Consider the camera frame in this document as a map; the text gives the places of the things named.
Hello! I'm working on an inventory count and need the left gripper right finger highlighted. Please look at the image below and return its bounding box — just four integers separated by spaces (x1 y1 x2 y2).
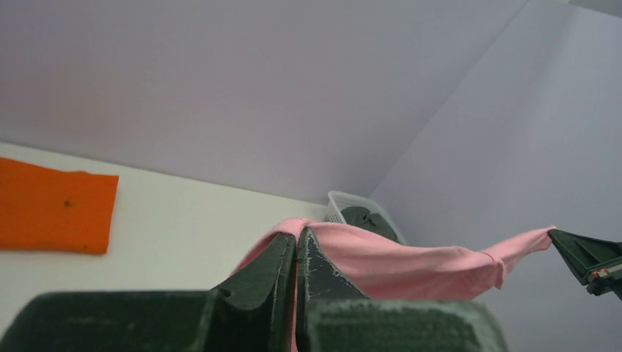
295 228 508 352

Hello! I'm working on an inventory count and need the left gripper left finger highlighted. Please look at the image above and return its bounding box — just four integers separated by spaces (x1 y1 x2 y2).
1 233 296 351

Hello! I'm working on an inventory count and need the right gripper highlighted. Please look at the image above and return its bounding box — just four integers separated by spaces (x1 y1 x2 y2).
548 229 621 300

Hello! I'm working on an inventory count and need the pink t shirt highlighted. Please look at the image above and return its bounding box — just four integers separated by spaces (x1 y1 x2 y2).
230 218 552 351

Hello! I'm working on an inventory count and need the grey t shirt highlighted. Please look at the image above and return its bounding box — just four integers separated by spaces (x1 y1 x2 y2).
341 206 399 243

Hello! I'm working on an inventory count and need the white plastic basket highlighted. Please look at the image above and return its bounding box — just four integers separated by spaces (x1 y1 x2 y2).
323 191 407 245

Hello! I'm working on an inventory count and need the folded orange t shirt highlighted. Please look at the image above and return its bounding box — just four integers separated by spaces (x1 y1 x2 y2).
1 158 119 255

